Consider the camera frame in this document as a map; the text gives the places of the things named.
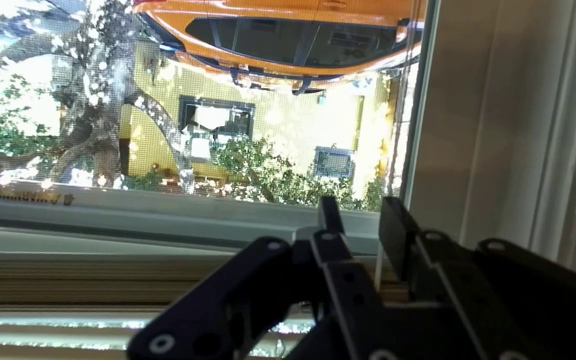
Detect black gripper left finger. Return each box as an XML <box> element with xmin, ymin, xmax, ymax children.
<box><xmin>126</xmin><ymin>236</ymin><xmax>344</xmax><ymax>360</ymax></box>

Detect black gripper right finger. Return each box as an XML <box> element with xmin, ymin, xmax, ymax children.
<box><xmin>379</xmin><ymin>196</ymin><xmax>576</xmax><ymax>360</ymax></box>

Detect beige window blinds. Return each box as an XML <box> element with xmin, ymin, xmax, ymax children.
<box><xmin>0</xmin><ymin>222</ymin><xmax>410</xmax><ymax>360</ymax></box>

